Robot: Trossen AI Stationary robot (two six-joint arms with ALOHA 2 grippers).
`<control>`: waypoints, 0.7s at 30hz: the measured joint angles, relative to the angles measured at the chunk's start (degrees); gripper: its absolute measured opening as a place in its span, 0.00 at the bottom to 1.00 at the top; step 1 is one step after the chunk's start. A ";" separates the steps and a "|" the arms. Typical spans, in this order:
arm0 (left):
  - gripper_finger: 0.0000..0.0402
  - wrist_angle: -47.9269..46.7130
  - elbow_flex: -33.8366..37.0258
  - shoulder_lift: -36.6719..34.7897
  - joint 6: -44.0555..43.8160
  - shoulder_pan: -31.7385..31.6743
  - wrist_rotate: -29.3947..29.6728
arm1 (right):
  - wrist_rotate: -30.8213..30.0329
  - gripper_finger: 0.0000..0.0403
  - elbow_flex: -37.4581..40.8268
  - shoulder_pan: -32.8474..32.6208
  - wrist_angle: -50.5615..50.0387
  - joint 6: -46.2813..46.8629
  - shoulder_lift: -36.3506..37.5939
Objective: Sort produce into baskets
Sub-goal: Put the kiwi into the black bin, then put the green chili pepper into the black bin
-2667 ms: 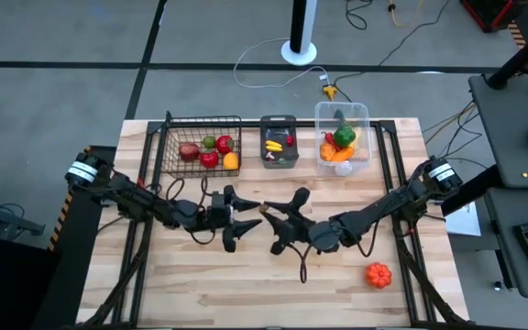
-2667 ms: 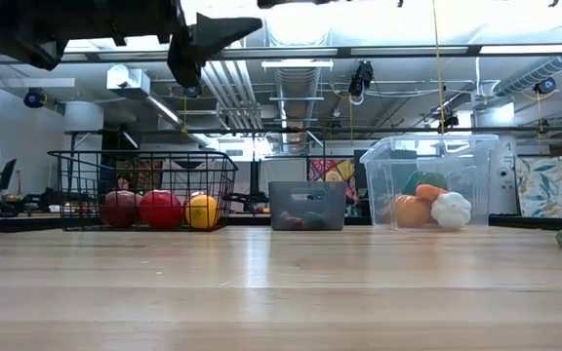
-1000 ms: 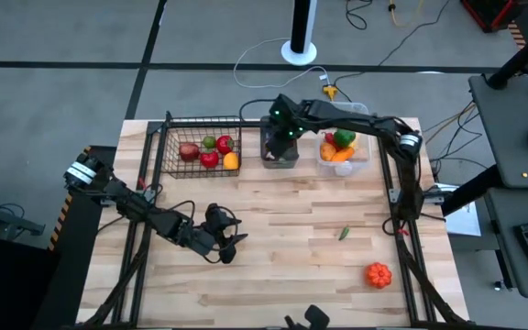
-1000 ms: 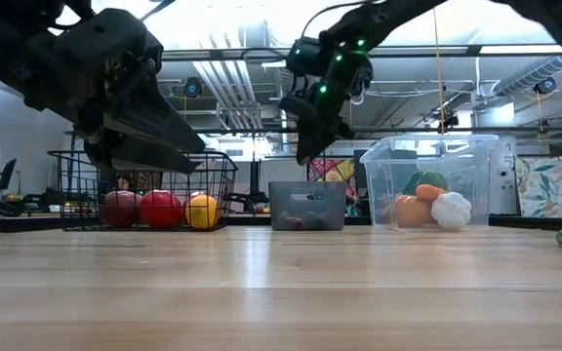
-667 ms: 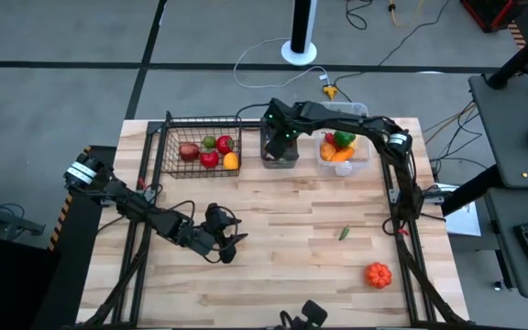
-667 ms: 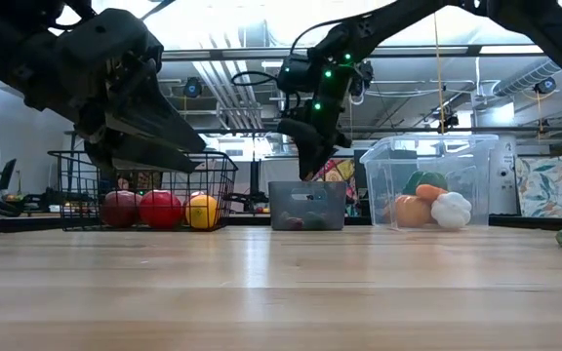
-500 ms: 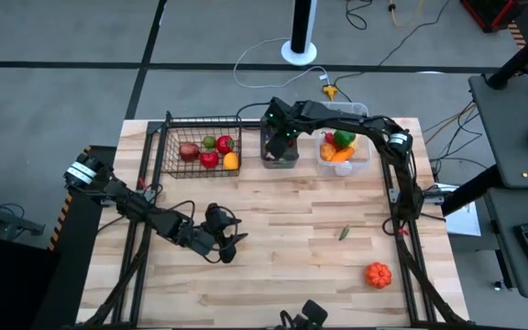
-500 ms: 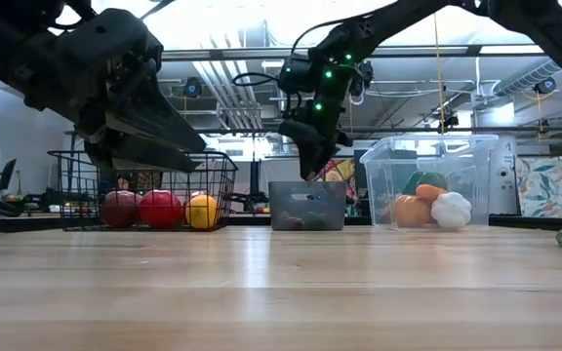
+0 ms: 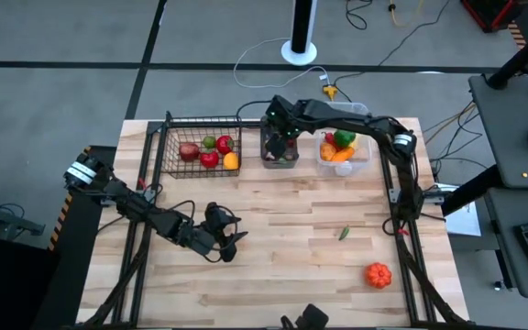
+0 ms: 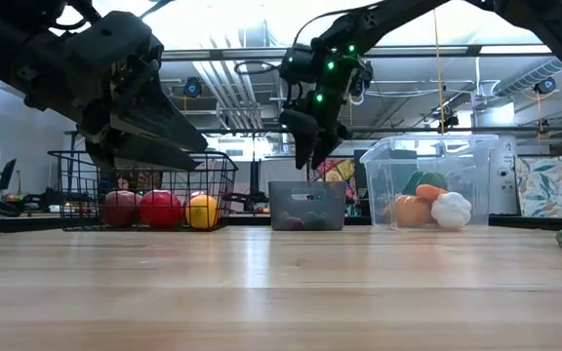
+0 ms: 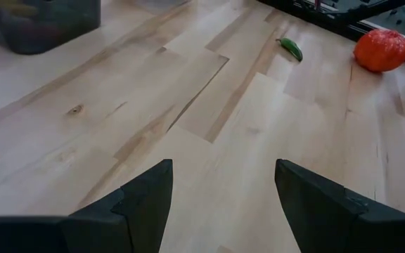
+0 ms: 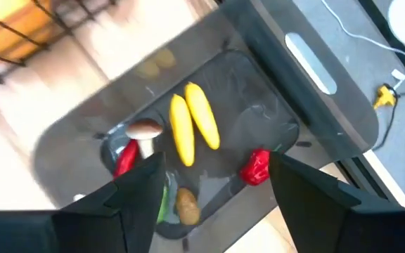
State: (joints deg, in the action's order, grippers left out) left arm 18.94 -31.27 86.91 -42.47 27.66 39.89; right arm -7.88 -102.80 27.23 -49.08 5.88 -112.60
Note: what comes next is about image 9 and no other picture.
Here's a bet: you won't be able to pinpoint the black left wrist camera cable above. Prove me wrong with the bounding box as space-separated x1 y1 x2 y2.
167 200 240 265

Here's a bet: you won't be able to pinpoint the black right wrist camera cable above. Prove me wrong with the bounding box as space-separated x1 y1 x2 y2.
235 98 274 121

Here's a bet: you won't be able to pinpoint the white paper sheet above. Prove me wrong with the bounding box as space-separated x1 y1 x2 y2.
445 201 483 237

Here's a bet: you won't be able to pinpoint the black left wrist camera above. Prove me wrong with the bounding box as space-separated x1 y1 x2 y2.
203 201 231 230

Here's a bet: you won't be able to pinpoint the white garlic bulb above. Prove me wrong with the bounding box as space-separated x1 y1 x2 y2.
333 160 353 178

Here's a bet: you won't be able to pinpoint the black boom pole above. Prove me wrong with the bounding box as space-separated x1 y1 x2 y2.
486 16 528 92

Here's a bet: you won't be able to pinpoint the orange bumpy tomato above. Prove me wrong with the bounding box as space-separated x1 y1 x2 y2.
365 261 393 291

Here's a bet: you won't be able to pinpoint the grey plastic bin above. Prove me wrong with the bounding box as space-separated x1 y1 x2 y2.
259 114 300 170

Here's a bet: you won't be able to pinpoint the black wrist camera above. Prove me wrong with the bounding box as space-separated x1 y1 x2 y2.
203 201 231 230
266 94 295 121

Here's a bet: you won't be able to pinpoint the yellow floor cable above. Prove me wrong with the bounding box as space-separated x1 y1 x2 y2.
387 0 425 28

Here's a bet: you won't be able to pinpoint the clear plastic tub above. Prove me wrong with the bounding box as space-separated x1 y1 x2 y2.
313 101 374 179

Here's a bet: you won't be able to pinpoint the grey metal stand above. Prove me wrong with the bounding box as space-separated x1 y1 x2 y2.
0 185 47 239

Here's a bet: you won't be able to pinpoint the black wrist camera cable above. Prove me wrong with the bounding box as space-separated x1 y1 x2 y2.
235 98 274 121
167 200 240 265

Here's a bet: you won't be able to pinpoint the red black equipment box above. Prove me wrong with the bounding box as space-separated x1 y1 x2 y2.
459 0 528 34

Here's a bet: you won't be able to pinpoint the green bell pepper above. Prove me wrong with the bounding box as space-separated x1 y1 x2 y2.
333 129 358 149

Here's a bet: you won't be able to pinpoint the dark red apple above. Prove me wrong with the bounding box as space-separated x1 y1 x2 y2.
179 141 201 163

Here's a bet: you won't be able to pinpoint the black metal rig frame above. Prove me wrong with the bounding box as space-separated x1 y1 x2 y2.
74 109 471 330

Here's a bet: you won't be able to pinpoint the black wire basket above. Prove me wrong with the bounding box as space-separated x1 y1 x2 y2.
160 115 243 180

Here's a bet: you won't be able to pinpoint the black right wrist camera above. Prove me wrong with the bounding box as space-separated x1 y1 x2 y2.
266 94 295 121

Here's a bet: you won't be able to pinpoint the black looped floor cable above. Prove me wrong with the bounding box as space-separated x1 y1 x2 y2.
345 0 374 31

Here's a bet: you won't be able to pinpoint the grey desk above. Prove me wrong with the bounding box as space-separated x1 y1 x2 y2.
468 72 528 190
483 185 528 300

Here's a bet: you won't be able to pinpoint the black pole white round base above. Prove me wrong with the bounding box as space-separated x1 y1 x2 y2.
280 0 318 67

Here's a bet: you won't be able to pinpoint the white floor cable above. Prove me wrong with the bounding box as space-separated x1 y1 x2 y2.
233 37 332 90

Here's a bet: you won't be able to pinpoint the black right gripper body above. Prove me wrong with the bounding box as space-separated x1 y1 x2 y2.
263 115 303 141

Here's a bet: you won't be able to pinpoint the black bulky object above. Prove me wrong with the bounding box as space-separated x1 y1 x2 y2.
280 302 331 330

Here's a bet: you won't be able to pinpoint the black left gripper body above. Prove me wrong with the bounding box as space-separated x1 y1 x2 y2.
171 223 226 256

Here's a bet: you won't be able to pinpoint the black platform hazard stripes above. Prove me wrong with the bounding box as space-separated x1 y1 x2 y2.
29 145 118 330

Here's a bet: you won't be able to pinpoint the red tomato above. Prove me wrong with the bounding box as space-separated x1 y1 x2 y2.
215 135 236 156
199 149 221 170

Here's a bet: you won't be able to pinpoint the black desk support beam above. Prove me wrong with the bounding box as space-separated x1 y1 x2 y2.
440 164 508 217

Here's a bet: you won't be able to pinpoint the orange carrot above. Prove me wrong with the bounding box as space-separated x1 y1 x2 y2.
330 146 356 163

